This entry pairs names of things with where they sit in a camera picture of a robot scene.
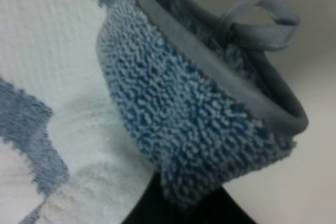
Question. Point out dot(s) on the blue white striped towel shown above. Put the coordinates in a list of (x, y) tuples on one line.
[(98, 95)]

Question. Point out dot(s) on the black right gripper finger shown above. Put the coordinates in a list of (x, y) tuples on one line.
[(217, 208)]

